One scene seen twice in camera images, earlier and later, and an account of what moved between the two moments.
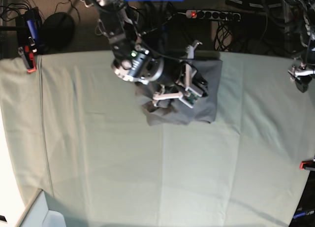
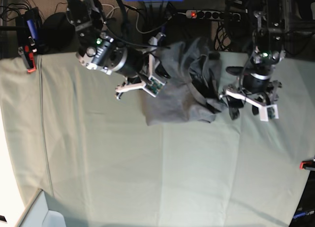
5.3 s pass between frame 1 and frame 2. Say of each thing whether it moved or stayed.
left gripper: moved
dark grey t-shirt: moved
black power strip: stayed
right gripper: moved
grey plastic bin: stayed
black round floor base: stayed
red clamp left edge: stayed
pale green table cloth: stayed
